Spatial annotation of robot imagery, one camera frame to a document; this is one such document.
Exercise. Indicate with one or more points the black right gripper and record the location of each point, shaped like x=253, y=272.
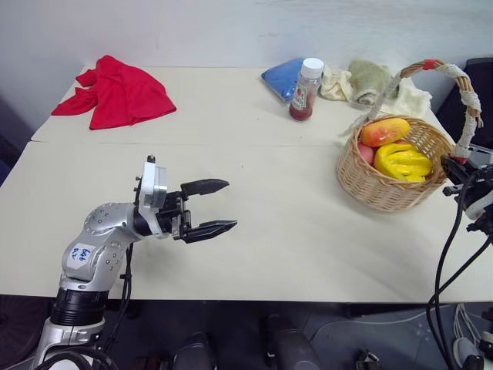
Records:
x=473, y=179

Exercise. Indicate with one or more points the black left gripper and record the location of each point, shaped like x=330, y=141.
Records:
x=175, y=219

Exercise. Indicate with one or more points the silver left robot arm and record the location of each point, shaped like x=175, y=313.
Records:
x=98, y=235

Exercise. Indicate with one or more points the yellow banana bunch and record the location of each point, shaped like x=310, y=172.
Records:
x=402, y=162

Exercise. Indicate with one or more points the orange yellow mango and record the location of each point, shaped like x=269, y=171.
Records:
x=385, y=131

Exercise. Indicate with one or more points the large cream towel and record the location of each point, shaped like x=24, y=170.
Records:
x=412, y=100

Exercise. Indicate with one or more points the red apple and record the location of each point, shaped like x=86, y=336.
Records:
x=366, y=153

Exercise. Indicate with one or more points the black chair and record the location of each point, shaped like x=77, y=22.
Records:
x=477, y=77

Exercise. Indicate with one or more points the green towel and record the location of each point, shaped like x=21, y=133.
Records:
x=371, y=77

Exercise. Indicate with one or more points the dark rounded shape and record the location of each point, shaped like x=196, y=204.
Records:
x=287, y=343
x=192, y=352

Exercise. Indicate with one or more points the red cloth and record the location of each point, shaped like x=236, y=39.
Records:
x=115, y=94

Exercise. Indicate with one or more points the small cream towel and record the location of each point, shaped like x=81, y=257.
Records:
x=335, y=85

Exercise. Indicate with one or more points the blue packet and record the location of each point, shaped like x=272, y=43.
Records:
x=281, y=77

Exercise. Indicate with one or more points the ketchup bottle with white cap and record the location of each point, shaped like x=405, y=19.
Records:
x=304, y=92

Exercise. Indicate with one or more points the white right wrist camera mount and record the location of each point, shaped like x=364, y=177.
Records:
x=481, y=155

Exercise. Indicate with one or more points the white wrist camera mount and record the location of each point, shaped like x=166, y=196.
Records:
x=152, y=190
x=481, y=155

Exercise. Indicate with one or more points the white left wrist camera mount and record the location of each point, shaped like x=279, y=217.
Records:
x=152, y=190

